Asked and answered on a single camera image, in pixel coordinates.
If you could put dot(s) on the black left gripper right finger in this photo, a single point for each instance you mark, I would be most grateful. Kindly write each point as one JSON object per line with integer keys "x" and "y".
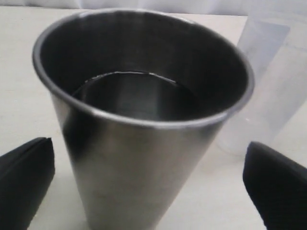
{"x": 277, "y": 186}

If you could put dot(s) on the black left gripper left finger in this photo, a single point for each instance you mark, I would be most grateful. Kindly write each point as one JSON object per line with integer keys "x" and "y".
{"x": 26, "y": 173}

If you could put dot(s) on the clear plastic tall container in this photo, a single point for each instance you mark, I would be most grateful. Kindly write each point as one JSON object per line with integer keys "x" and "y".
{"x": 274, "y": 40}

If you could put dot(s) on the stainless steel cup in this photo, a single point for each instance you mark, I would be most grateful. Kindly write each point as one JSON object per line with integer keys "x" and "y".
{"x": 139, "y": 96}

